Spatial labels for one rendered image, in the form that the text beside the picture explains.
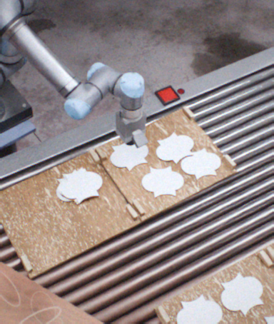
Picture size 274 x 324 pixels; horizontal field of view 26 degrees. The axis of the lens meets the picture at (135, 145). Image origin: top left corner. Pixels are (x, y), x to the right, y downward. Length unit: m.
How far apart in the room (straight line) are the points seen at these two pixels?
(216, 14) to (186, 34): 0.30
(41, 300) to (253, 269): 0.69
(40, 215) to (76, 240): 0.16
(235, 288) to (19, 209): 0.77
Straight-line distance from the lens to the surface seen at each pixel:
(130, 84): 1.86
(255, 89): 2.50
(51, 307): 1.80
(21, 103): 2.38
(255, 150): 2.29
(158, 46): 3.95
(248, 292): 1.96
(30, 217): 2.07
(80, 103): 1.84
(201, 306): 1.91
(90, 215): 2.05
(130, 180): 2.13
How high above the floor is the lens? 2.70
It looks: 53 degrees down
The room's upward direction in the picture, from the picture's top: 3 degrees clockwise
